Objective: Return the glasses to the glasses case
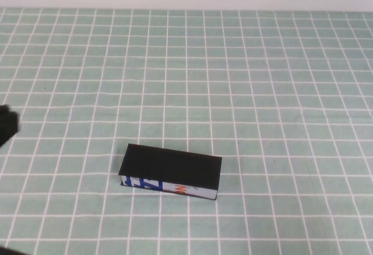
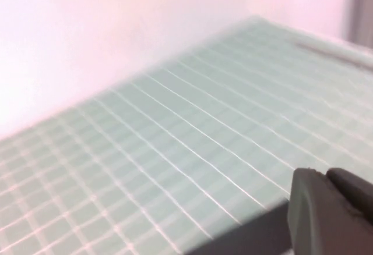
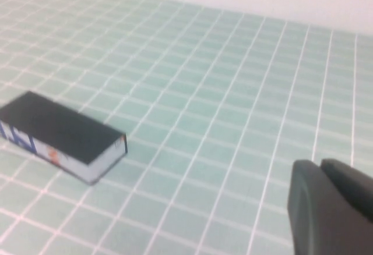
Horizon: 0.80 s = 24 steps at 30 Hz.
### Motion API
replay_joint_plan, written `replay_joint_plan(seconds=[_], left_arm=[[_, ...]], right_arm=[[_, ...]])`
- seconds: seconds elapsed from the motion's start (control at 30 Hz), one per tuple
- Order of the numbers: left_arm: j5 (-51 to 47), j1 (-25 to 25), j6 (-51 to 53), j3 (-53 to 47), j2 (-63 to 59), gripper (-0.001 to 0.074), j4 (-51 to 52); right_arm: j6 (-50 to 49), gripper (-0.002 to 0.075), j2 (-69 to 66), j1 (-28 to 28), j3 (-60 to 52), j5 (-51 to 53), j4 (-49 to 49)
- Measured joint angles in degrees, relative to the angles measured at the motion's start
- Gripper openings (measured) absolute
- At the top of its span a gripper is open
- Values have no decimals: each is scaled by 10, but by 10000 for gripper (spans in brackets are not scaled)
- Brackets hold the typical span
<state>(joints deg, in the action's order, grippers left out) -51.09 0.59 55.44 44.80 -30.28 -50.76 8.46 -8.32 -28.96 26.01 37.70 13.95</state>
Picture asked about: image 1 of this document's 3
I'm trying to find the green white checked tablecloth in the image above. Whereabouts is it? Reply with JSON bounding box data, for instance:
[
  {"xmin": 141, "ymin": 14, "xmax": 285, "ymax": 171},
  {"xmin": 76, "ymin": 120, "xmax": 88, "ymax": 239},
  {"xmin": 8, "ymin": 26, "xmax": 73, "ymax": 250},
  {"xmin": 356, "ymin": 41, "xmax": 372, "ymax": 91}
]
[{"xmin": 0, "ymin": 6, "xmax": 373, "ymax": 255}]

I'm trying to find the black glasses case box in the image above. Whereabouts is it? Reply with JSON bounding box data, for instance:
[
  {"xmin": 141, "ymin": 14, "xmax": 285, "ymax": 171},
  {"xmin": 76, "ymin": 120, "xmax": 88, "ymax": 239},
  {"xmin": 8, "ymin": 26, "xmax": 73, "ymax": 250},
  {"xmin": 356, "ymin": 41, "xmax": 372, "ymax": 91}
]
[{"xmin": 118, "ymin": 143, "xmax": 223, "ymax": 202}]

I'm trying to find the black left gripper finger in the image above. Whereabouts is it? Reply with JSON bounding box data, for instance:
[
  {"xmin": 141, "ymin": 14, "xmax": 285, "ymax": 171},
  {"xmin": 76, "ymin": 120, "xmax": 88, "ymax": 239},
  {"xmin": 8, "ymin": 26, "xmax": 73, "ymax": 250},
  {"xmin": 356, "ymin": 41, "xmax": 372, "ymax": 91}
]
[{"xmin": 0, "ymin": 105, "xmax": 20, "ymax": 148}]

